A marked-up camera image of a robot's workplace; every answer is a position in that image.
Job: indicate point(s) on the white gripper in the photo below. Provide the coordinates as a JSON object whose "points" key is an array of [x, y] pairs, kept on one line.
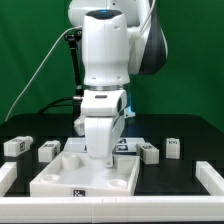
{"points": [[104, 122]]}

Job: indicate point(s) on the white square table top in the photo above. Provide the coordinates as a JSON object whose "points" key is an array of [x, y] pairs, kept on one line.
{"points": [[77, 175]]}

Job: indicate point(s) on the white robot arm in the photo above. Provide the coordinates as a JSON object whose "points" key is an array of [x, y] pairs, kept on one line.
{"points": [[118, 38]]}

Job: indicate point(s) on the white tag sheet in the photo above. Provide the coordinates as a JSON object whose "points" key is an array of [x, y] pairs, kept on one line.
{"points": [[125, 145]]}

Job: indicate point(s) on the white U-shaped fence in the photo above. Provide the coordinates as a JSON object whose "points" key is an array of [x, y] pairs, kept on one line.
{"points": [[122, 209]]}

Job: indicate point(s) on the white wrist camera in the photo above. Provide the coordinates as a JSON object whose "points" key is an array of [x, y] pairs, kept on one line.
{"points": [[79, 126]]}

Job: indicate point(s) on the black camera stand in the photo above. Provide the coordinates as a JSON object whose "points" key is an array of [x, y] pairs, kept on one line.
{"points": [[72, 40]]}

